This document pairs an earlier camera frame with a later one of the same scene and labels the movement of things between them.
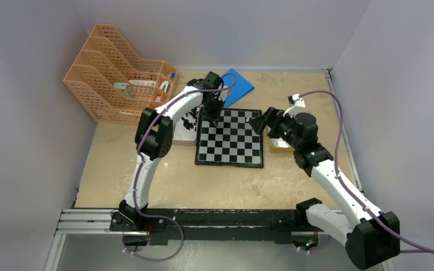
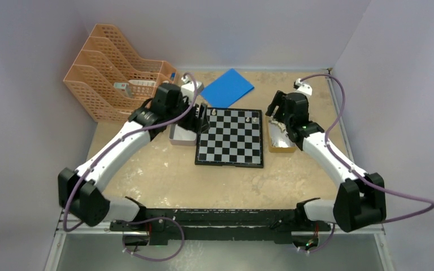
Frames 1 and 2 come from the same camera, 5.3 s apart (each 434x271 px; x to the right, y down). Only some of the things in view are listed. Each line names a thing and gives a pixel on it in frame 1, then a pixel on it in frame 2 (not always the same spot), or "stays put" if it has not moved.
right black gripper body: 283,125 to 281,115
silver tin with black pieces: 185,130 stays put
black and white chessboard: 233,143 stays put
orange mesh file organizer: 109,78 stays put
